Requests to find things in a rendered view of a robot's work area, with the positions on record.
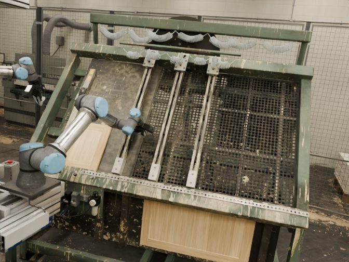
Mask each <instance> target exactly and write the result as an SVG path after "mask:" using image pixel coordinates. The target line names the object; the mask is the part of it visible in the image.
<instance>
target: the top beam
mask: <svg viewBox="0 0 349 262"><path fill-rule="evenodd" d="M123 48H124V49H125V51H126V52H129V51H131V52H137V53H140V52H142V51H144V52H142V53H141V54H140V55H139V56H140V57H139V58H138V59H129V58H128V57H126V52H125V51H124V50H123ZM70 51H71V52H72V53H77V54H78V55H79V57H85V58H95V59H104V60H113V61H122V62H131V63H140V64H143V63H144V60H145V57H146V52H145V51H147V49H139V48H129V47H119V46H109V45H99V44H89V43H79V42H73V43H72V45H71V47H70ZM158 53H159V54H160V55H162V54H164V53H165V54H164V55H162V56H161V57H160V59H159V60H155V63H154V65H155V66H163V67H173V68H174V67H175V64H174V63H171V62H170V57H172V56H176V57H178V53H174V52H168V51H158ZM167 54H168V55H169V56H170V57H169V56H168V55H167ZM189 55H190V56H191V57H192V58H194V59H195V58H196V57H199V58H204V60H207V59H209V58H210V56H204V55H194V54H189ZM190 56H189V59H188V61H187V65H186V69H191V70H200V71H207V69H208V63H209V60H207V61H206V64H204V65H197V64H194V61H193V59H192V58H191V57H190ZM234 60H236V61H234ZM221 61H222V62H226V61H227V62H228V63H231V62H233V61H234V62H233V63H232V64H231V65H230V68H227V69H226V68H225V69H221V68H220V69H219V73H227V74H236V75H245V76H254V77H263V78H272V79H278V80H287V81H296V82H299V81H300V79H302V78H306V79H311V80H312V78H313V76H314V68H313V67H309V66H303V65H294V64H284V63H273V62H264V61H254V60H244V59H234V58H224V57H221Z"/></svg>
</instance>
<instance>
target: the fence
mask: <svg viewBox="0 0 349 262"><path fill-rule="evenodd" d="M91 70H94V71H93V74H90V71H91ZM90 71H89V73H88V76H91V78H90V80H87V78H88V76H87V78H86V80H85V82H84V85H83V87H84V88H87V90H86V92H85V94H86V95H87V94H88V92H89V89H90V87H91V85H92V82H93V79H94V78H95V75H96V70H95V69H90ZM79 113H80V112H79V111H78V110H77V109H76V107H74V108H73V111H72V113H71V115H70V118H69V120H68V122H67V125H66V127H65V129H66V128H67V127H68V126H69V125H70V124H71V122H72V121H73V120H74V119H75V118H76V117H77V116H78V115H79ZM65 129H64V130H65Z"/></svg>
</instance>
